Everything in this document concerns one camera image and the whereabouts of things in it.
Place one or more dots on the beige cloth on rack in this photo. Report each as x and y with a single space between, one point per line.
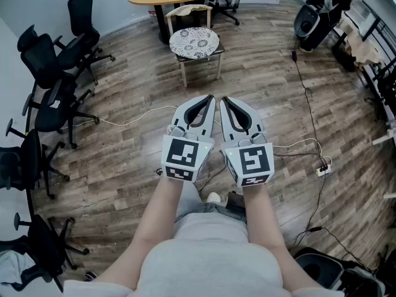
362 51

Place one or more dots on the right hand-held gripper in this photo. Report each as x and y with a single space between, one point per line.
252 164

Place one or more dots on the white cloth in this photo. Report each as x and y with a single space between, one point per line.
15 268

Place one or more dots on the metal frame shelf rack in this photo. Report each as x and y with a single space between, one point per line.
362 14

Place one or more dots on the black power adapter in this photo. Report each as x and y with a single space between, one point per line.
294 55

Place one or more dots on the person's grey jeans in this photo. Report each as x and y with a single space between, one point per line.
188 200

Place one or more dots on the pale wooden rack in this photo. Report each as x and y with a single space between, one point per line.
383 139

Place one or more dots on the person's right forearm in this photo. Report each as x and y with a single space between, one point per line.
263 218

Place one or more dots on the person's grey shirt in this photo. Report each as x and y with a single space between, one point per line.
210 258

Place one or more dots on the round floral cushion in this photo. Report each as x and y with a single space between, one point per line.
193 43

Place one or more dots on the wooden chair with brown seat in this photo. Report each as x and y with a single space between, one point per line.
198 60

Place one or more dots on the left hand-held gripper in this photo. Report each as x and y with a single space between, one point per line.
181 158

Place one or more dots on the person's right white shoe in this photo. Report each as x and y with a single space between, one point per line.
213 197

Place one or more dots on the person's left forearm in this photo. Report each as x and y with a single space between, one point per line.
161 212

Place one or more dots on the white power strip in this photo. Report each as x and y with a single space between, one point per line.
323 170

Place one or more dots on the person's black waist pouch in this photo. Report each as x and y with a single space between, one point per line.
236 206

